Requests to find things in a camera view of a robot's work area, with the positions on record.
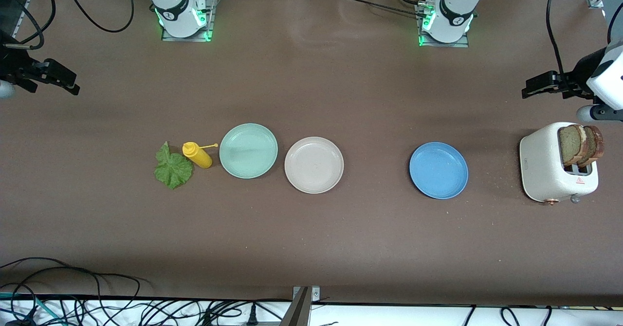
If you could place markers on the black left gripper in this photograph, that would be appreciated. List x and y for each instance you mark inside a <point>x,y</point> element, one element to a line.
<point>578,74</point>

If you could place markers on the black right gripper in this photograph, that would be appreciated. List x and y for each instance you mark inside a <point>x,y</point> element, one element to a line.
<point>14,67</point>

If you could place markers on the brown bread slice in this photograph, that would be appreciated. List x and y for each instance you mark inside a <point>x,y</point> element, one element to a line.
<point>597,146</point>
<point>570,146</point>

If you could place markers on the green lettuce leaf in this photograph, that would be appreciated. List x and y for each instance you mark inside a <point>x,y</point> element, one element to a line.
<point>173,170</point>

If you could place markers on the yellow squeeze bottle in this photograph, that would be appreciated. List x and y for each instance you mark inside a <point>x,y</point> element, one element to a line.
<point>198,156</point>

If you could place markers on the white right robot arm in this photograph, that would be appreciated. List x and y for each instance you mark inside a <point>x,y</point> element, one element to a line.
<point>177,9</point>

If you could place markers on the blue plate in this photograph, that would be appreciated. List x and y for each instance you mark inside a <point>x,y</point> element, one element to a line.
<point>438,170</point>

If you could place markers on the mint green plate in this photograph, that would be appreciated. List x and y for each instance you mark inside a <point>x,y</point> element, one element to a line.
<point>248,151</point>

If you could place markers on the beige plate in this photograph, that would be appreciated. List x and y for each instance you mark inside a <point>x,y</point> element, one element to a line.
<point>314,165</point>

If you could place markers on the white toaster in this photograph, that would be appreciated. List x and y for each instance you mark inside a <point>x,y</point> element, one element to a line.
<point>540,170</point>

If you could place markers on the black power plug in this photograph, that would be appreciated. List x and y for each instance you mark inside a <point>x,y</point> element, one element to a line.
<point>252,316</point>

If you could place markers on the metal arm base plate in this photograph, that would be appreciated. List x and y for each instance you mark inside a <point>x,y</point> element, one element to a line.
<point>211,24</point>
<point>462,45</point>

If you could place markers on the grey metal post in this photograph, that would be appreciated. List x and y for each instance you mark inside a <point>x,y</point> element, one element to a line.
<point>298,311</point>

